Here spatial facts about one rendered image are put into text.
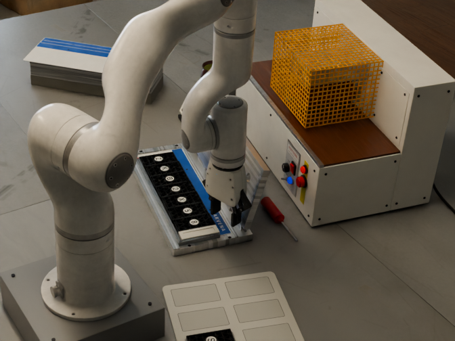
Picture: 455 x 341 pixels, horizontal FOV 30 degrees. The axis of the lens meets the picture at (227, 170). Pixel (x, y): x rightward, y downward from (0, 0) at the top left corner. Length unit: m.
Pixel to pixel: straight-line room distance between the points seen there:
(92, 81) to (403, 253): 1.12
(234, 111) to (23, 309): 0.63
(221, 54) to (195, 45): 1.19
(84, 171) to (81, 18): 1.71
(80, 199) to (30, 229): 0.52
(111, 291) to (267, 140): 0.74
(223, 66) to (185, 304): 0.54
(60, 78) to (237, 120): 0.95
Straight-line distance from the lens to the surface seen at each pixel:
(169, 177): 2.28
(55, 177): 1.68
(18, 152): 2.46
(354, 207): 2.21
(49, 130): 1.62
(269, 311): 1.93
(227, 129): 1.93
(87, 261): 1.73
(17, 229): 2.18
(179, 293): 1.96
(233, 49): 1.82
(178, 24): 1.61
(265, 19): 3.25
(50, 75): 2.75
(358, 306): 1.99
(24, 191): 2.31
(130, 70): 1.59
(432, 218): 2.30
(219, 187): 2.04
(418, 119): 2.15
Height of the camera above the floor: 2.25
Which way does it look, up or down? 35 degrees down
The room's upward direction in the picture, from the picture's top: 3 degrees clockwise
